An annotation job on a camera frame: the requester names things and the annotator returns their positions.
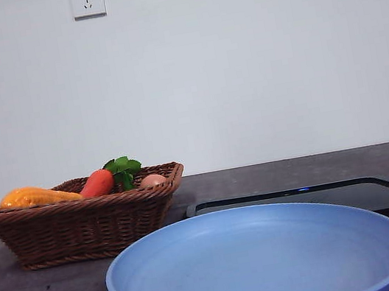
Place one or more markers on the blue round plate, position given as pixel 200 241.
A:
pixel 259 261

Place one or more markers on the yellow corn cob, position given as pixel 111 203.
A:
pixel 31 197

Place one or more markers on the brown wicker basket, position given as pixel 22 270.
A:
pixel 81 228

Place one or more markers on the brown egg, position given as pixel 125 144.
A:
pixel 152 181

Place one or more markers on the orange carrot with green leaves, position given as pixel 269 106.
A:
pixel 98 182

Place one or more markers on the black rectangular tray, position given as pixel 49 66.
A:
pixel 336 190

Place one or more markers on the white wall socket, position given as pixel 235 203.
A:
pixel 88 2

